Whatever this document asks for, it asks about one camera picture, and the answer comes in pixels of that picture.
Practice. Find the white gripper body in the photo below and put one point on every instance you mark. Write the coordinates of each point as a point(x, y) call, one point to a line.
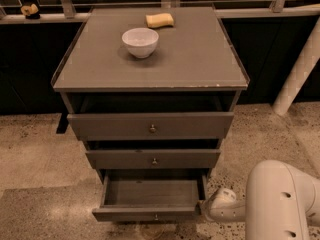
point(221, 198)

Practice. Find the grey bottom drawer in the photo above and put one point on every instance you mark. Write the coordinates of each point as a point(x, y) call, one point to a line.
point(152, 195)

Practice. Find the grey drawer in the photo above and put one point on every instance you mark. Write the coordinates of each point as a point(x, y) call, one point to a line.
point(149, 126)
point(152, 195)
point(153, 159)

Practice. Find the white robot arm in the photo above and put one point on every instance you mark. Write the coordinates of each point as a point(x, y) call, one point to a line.
point(281, 202)

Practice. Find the grey middle drawer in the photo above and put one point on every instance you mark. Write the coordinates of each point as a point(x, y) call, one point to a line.
point(153, 159)

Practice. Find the grey top drawer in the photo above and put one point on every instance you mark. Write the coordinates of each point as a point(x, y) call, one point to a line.
point(149, 126)

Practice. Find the grey drawer cabinet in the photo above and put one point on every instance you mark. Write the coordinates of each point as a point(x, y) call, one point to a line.
point(194, 68)

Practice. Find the white ceramic bowl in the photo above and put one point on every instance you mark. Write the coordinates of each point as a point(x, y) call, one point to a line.
point(140, 42)

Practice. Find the white diagonal pipe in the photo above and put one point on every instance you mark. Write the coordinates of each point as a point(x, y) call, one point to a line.
point(305, 63)

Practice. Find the yellow sponge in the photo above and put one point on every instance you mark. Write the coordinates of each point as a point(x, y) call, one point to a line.
point(159, 20)

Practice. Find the metal window railing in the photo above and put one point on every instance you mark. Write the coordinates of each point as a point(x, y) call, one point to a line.
point(50, 16)

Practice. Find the small yellow black object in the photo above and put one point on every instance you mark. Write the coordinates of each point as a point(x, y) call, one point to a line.
point(30, 11)

